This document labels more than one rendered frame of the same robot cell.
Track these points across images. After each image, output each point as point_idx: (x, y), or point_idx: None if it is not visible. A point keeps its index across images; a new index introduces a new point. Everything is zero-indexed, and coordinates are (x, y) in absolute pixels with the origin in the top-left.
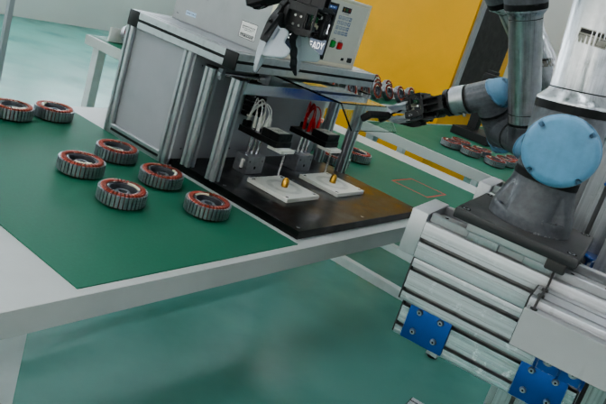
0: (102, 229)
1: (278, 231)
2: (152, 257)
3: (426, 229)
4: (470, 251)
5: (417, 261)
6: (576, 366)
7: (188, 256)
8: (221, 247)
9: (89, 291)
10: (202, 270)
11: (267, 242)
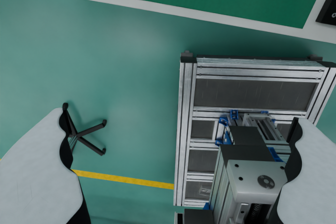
0: None
1: None
2: None
3: (230, 191)
4: (224, 214)
5: (224, 170)
6: None
7: None
8: None
9: None
10: (160, 12)
11: (275, 8)
